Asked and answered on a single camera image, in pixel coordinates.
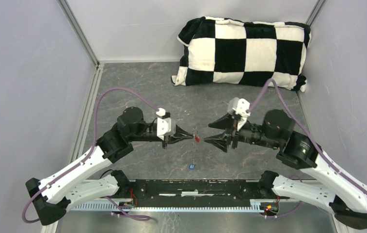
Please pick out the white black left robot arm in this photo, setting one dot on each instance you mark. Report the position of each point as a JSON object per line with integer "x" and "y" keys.
{"x": 53, "y": 196}

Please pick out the aluminium frame rail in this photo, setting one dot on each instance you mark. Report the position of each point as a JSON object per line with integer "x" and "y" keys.
{"x": 281, "y": 186}

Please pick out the silver metal key holder plate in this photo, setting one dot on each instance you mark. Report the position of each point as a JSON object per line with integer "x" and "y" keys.
{"x": 195, "y": 132}

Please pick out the black white checkered pillow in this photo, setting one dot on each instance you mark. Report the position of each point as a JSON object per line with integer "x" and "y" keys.
{"x": 225, "y": 50}

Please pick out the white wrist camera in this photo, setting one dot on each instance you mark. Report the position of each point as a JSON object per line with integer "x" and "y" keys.
{"x": 164, "y": 124}
{"x": 239, "y": 110}

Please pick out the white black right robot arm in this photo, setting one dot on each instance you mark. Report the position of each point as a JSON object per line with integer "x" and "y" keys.
{"x": 339, "y": 194}

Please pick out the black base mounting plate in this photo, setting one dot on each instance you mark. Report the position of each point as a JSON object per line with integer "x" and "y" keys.
{"x": 193, "y": 193}

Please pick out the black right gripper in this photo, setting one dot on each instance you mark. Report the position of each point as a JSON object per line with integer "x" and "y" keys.
{"x": 229, "y": 122}

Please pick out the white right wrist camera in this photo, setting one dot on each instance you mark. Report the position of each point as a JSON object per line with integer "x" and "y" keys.
{"x": 239, "y": 110}

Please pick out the white toothed cable duct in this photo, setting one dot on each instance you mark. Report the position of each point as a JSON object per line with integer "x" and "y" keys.
{"x": 105, "y": 205}

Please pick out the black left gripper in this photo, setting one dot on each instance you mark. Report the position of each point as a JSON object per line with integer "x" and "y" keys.
{"x": 170, "y": 140}

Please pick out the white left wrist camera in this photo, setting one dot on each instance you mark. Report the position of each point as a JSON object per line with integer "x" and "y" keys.
{"x": 164, "y": 124}

